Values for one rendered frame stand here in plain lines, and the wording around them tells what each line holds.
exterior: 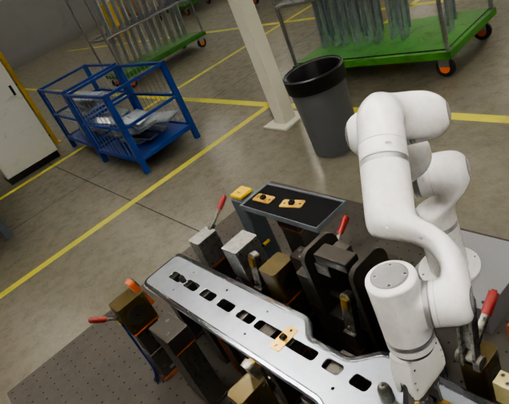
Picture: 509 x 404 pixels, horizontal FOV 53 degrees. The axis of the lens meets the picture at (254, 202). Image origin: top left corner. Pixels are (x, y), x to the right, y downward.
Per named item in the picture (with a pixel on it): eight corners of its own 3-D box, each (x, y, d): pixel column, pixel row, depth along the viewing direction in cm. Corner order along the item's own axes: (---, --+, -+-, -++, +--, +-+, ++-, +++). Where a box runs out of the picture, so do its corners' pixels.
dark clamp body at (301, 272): (333, 359, 163) (294, 272, 145) (355, 334, 168) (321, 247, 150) (350, 369, 158) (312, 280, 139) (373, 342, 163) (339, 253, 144)
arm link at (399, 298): (437, 309, 88) (384, 313, 92) (422, 252, 82) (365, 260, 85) (439, 349, 81) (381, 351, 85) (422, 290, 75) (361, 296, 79)
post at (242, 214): (271, 287, 204) (228, 199, 183) (284, 275, 207) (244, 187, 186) (284, 292, 198) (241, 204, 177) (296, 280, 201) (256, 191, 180)
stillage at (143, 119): (103, 162, 643) (62, 94, 597) (152, 130, 677) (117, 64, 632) (147, 174, 551) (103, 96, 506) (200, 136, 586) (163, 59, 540)
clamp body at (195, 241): (226, 309, 204) (187, 240, 187) (246, 289, 209) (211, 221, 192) (236, 315, 198) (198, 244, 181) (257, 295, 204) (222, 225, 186)
